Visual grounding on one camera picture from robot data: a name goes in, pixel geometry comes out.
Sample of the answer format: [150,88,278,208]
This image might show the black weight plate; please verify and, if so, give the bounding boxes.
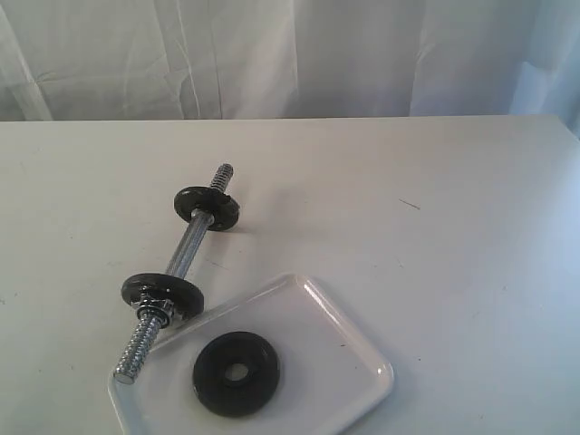
[121,273,205,321]
[174,187,240,232]
[192,331,281,418]

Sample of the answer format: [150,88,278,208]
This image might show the chrome threaded dumbbell bar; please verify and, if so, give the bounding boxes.
[113,163,234,384]

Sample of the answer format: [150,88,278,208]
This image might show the white rectangular tray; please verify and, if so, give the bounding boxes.
[109,275,393,434]

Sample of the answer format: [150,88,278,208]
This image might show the chrome spin-lock collar nut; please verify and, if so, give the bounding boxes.
[135,294,183,327]

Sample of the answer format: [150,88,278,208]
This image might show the white backdrop curtain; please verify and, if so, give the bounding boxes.
[1,1,579,131]

